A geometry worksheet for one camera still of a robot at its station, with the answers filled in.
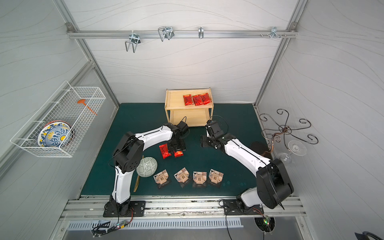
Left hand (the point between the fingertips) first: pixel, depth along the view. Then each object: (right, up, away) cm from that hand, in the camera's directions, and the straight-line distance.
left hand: (181, 151), depth 93 cm
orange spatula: (-52, +30, -14) cm, 61 cm away
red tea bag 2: (-2, -2, -2) cm, 3 cm away
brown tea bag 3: (+12, -13, -9) cm, 20 cm away
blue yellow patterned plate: (-50, +14, -31) cm, 60 cm away
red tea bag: (-11, +1, 0) cm, 11 cm away
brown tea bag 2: (+1, -12, -9) cm, 15 cm away
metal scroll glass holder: (+51, +20, -23) cm, 59 cm away
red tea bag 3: (+4, +33, 0) cm, 33 cm away
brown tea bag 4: (+21, -13, -9) cm, 26 cm away
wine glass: (+50, +9, -34) cm, 61 cm away
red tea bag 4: (+11, +32, 0) cm, 34 cm away
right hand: (+15, +9, -6) cm, 18 cm away
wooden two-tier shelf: (+8, +28, -2) cm, 30 cm away
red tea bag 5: (+14, +33, 0) cm, 36 cm away
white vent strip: (-10, -30, -23) cm, 39 cm away
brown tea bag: (-10, -13, -10) cm, 19 cm away
